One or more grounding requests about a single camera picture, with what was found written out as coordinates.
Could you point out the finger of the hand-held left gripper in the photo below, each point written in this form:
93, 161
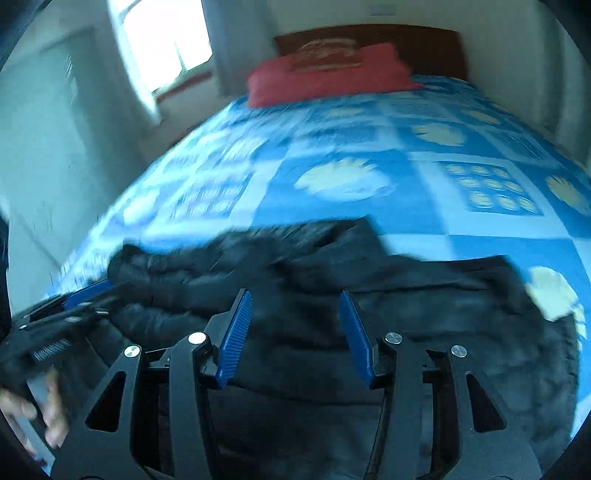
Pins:
87, 293
69, 319

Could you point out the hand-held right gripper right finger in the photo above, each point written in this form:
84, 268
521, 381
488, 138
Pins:
358, 341

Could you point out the grey window curtain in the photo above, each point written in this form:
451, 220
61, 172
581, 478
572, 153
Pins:
138, 83
235, 41
561, 69

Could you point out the wooden bed headboard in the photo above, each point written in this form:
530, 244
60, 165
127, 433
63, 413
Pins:
438, 50

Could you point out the red pillow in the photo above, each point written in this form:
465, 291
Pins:
323, 85

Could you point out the brown printed cushion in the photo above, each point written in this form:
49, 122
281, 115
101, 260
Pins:
325, 55

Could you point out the glass door wardrobe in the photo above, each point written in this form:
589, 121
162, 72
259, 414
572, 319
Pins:
46, 161

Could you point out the person's left hand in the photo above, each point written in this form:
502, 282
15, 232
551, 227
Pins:
57, 410

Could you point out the wooden window sill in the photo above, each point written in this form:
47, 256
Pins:
184, 86

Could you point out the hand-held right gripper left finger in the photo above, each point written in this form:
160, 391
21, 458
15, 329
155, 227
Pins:
235, 337

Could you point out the blue patterned bed sheet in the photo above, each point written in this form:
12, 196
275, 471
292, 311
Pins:
323, 138

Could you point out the black puffer jacket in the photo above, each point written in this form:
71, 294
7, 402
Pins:
438, 323

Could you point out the white framed window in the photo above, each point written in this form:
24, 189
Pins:
161, 37

